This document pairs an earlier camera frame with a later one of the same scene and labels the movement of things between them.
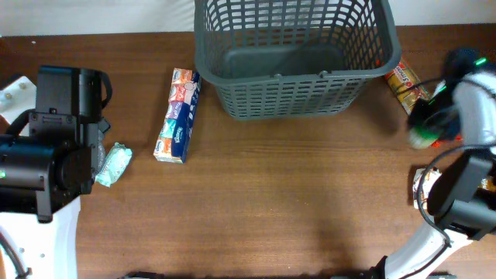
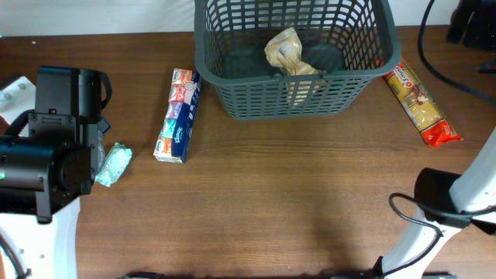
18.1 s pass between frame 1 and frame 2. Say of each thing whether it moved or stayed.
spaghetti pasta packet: stayed
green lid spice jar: moved
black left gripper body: stayed
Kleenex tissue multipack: stayed
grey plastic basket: stayed
